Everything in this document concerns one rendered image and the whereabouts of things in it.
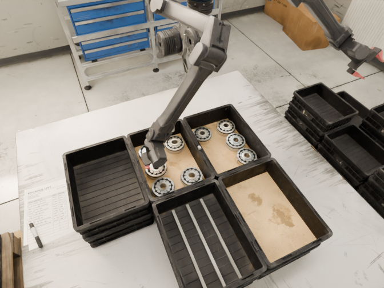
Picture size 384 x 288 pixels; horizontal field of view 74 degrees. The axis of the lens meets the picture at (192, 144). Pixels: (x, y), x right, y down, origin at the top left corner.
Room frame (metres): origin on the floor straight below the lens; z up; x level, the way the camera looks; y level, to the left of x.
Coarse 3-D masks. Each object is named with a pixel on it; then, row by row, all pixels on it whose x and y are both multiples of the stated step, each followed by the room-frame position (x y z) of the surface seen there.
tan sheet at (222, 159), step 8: (208, 128) 0.97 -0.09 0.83; (216, 136) 0.91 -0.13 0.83; (208, 144) 0.85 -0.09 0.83; (216, 144) 0.85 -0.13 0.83; (224, 144) 0.85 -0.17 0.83; (208, 152) 0.80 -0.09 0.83; (216, 152) 0.80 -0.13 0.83; (224, 152) 0.80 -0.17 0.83; (232, 152) 0.80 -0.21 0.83; (216, 160) 0.75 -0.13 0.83; (224, 160) 0.75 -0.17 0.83; (232, 160) 0.75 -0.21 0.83; (216, 168) 0.70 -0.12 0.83; (224, 168) 0.70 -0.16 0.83; (232, 168) 0.70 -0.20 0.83
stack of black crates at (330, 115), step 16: (304, 96) 1.67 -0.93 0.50; (320, 96) 1.68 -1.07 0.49; (336, 96) 1.58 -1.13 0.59; (288, 112) 1.59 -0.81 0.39; (304, 112) 1.46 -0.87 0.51; (320, 112) 1.49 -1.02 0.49; (336, 112) 1.50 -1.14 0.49; (352, 112) 1.42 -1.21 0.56; (304, 128) 1.40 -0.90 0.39; (320, 128) 1.31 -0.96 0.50; (336, 128) 1.32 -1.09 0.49
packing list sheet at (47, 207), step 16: (32, 192) 0.60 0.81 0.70; (48, 192) 0.60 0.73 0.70; (64, 192) 0.61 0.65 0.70; (32, 208) 0.52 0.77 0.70; (48, 208) 0.52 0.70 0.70; (64, 208) 0.52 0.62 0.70; (48, 224) 0.44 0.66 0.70; (64, 224) 0.44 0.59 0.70; (32, 240) 0.36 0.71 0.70; (48, 240) 0.37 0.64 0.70
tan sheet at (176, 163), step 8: (136, 152) 0.78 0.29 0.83; (168, 152) 0.79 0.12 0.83; (184, 152) 0.79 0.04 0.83; (168, 160) 0.74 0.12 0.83; (176, 160) 0.74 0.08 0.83; (184, 160) 0.74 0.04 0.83; (192, 160) 0.74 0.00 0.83; (144, 168) 0.68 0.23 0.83; (168, 168) 0.69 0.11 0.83; (176, 168) 0.69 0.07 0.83; (184, 168) 0.69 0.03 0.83; (168, 176) 0.64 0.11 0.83; (176, 176) 0.64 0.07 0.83; (152, 184) 0.60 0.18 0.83; (176, 184) 0.60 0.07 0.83
